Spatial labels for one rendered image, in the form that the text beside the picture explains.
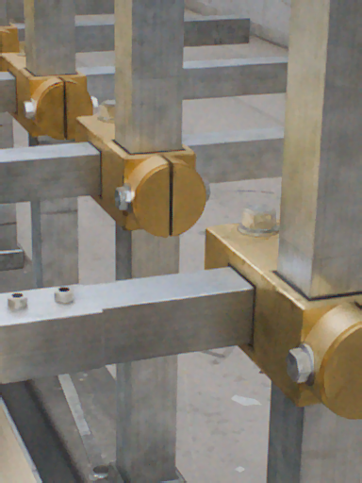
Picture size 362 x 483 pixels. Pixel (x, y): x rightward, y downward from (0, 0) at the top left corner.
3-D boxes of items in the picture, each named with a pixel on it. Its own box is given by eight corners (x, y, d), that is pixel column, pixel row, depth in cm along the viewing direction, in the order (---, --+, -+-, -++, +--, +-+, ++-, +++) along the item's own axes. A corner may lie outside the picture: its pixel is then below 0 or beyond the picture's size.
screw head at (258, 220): (268, 221, 60) (269, 200, 59) (286, 233, 58) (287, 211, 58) (232, 224, 59) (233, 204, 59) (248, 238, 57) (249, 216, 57)
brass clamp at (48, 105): (58, 103, 106) (57, 49, 105) (101, 138, 95) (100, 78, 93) (-6, 107, 104) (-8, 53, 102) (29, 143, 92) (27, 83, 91)
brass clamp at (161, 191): (146, 175, 85) (146, 110, 83) (214, 233, 73) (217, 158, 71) (67, 183, 82) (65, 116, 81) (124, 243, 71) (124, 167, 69)
